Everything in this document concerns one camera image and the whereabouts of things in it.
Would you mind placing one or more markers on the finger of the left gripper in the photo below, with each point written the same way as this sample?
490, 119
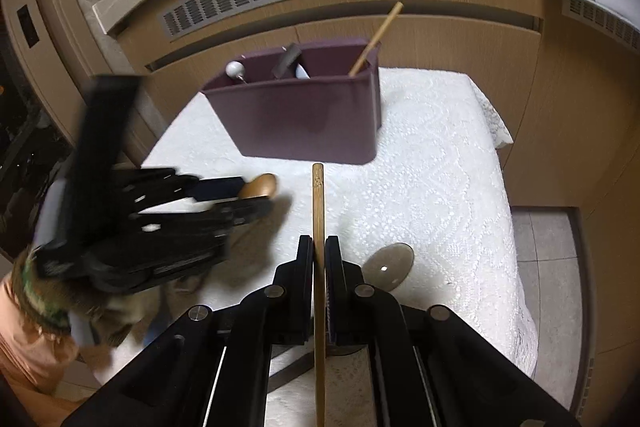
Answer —
234, 213
218, 189

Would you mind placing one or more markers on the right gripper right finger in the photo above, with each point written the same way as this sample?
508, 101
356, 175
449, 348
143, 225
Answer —
346, 312

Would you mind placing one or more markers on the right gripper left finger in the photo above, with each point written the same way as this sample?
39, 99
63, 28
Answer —
290, 313

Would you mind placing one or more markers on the wooden chopstick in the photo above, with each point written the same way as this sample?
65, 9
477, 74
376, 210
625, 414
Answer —
319, 237
376, 38

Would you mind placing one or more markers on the metal shovel-shaped spoon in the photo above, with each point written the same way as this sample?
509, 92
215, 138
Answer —
287, 61

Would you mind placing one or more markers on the gloved left hand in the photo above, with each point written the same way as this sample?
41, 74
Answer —
52, 303

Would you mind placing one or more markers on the wooden spoon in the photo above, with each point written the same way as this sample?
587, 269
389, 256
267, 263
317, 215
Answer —
265, 185

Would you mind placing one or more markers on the white lace tablecloth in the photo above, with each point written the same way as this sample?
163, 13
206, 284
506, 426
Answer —
435, 185

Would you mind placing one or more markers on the maroon utensil organizer box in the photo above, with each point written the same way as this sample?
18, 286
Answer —
316, 112

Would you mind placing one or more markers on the wooden chopstick in box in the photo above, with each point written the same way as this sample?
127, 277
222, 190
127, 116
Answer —
376, 38

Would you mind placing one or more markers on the white ball-handled utensil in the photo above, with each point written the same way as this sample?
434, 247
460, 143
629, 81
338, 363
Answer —
236, 71

